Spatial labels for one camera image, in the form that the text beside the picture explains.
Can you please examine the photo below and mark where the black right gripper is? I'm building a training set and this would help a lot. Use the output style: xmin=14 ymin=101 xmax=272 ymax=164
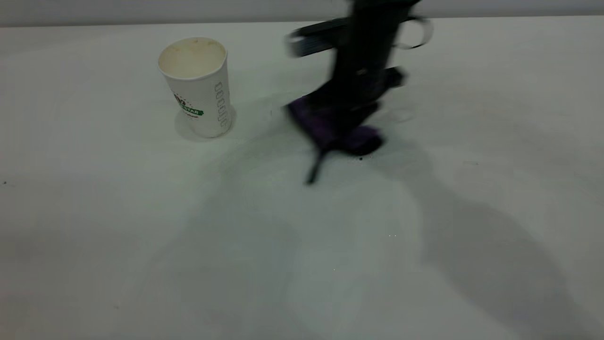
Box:
xmin=302 ymin=47 xmax=406 ymax=130

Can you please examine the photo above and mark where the purple cloth with black trim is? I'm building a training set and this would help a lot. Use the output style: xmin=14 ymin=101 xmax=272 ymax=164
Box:
xmin=285 ymin=96 xmax=385 ymax=186

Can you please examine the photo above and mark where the white paper coffee cup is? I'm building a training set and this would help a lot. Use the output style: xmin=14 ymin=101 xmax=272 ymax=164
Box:
xmin=158 ymin=37 xmax=235 ymax=139

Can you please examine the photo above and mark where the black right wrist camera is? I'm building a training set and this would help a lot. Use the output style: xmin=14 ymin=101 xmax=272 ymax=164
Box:
xmin=286 ymin=19 xmax=351 ymax=58

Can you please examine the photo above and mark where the thin cable loop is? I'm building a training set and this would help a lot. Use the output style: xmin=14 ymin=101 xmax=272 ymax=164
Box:
xmin=395 ymin=16 xmax=434 ymax=51

